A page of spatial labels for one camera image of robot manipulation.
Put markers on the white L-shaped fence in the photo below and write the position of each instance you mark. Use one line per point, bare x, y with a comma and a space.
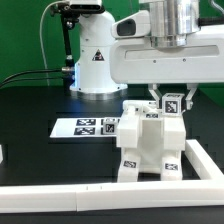
207, 190

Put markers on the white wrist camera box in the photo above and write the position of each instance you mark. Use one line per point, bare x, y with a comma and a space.
135, 25

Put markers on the white chair seat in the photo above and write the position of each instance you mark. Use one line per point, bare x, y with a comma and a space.
151, 150

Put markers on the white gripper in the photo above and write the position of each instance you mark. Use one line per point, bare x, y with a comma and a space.
201, 60

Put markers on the white tagged cube nut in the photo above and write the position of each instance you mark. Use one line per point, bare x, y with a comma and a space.
110, 125
172, 104

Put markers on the black camera on stand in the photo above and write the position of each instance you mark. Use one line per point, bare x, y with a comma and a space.
70, 11

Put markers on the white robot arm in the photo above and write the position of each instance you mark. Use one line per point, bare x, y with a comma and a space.
165, 42

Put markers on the white marker base plate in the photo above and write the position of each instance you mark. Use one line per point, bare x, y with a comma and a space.
79, 128

